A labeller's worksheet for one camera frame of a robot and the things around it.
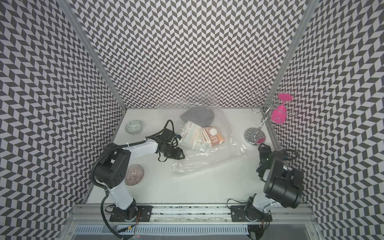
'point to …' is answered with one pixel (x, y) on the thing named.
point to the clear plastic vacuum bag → (197, 162)
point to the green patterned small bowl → (133, 127)
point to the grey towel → (201, 115)
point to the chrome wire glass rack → (255, 136)
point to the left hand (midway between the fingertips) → (181, 157)
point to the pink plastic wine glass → (279, 115)
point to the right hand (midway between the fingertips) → (259, 148)
